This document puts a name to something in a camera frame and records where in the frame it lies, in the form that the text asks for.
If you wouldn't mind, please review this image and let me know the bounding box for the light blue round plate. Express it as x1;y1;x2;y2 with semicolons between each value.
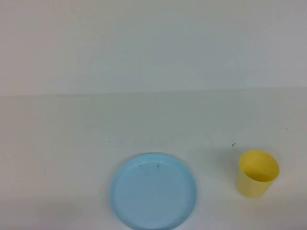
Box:
110;152;199;230

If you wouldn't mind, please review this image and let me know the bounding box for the yellow plastic cup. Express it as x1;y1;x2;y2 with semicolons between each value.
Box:
236;149;281;199

